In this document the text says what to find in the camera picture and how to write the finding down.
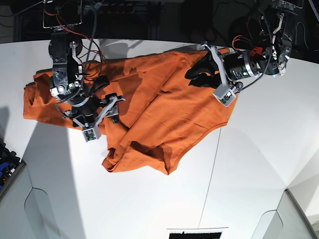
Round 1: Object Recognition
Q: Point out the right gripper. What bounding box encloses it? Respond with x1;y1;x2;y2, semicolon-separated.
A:
64;93;124;129

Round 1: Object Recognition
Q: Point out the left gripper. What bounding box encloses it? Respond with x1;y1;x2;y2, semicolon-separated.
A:
185;42;237;94

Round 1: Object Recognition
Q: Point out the orange t-shirt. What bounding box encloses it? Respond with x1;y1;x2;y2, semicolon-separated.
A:
22;48;236;176

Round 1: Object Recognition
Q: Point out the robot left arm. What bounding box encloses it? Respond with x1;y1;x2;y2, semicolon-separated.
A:
185;0;303;98

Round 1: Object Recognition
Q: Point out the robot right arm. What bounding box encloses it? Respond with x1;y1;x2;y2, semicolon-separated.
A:
43;0;124;132

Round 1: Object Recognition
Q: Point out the blue black clutter bin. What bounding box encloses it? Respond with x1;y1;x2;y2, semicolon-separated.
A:
0;138;21;189

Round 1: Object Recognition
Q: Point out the grey left side panel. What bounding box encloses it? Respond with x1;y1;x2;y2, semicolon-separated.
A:
0;165;61;239

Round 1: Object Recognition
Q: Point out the grey panel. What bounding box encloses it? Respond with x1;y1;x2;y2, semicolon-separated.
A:
252;189;319;239
0;165;61;239

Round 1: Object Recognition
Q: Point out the grey right side panel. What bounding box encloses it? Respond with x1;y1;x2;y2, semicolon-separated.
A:
252;189;319;239

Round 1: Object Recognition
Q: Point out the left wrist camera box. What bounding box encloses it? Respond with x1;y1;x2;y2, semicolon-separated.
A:
212;85;236;107

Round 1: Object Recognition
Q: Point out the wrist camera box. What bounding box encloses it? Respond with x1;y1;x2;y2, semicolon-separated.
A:
82;125;101;142
212;85;236;107

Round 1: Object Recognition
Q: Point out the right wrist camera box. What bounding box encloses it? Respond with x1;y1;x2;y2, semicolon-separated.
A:
82;125;101;142

